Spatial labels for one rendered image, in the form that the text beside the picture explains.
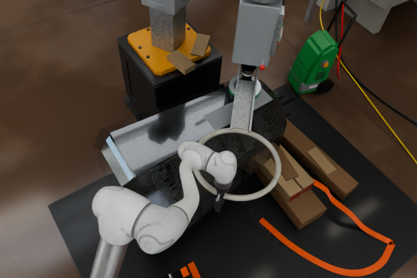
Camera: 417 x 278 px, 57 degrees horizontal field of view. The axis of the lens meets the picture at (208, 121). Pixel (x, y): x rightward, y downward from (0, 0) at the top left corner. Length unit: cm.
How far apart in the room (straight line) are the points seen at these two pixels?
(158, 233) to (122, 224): 14
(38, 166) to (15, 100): 80
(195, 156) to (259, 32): 80
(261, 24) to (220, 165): 81
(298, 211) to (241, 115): 98
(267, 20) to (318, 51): 151
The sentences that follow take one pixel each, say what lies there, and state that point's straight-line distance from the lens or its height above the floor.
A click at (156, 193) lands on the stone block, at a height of 75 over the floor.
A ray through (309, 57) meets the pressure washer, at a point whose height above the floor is 41.
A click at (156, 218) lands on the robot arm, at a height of 153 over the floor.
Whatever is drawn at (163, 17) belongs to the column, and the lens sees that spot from 274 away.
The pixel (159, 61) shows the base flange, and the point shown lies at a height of 78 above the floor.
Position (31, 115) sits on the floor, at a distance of 375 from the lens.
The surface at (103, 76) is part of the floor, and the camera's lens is 391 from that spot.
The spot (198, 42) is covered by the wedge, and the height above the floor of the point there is 81.
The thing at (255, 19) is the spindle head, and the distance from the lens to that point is 210.
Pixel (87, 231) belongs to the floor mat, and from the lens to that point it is 301.
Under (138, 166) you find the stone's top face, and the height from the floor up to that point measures 85.
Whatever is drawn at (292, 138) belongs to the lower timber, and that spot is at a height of 12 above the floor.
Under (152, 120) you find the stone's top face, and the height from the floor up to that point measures 85.
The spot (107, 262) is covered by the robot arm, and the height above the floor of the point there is 135.
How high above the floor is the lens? 272
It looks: 52 degrees down
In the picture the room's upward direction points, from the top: 5 degrees clockwise
